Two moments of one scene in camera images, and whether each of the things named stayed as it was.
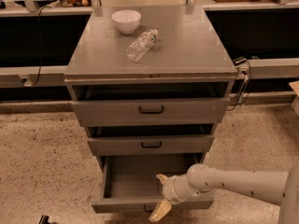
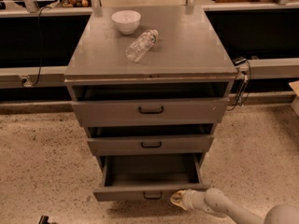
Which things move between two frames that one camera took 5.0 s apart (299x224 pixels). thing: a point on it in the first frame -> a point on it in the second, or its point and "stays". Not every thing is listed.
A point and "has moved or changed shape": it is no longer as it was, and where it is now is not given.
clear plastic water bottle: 139,48 stays
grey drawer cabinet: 149,84 stays
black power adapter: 238,61 stays
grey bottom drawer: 129,183 has moved or changed shape
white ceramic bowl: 127,21 stays
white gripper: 170,189 -> 188,199
